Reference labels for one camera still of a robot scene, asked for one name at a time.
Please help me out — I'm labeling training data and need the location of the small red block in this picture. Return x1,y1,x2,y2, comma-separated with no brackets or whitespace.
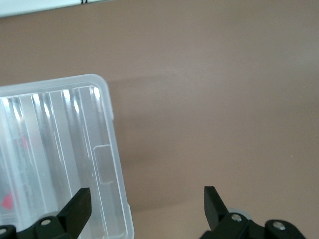
0,191,14,211

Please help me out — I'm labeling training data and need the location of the clear plastic storage box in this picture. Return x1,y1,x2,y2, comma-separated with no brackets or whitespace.
0,84,130,239
0,73,136,239

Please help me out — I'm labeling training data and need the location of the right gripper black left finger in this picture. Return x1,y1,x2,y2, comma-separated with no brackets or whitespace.
0,187,93,239

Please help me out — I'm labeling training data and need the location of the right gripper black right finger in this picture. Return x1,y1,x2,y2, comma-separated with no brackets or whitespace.
199,185,306,239

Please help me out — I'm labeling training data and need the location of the brown table cover sheet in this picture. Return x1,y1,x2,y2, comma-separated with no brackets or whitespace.
0,0,319,239

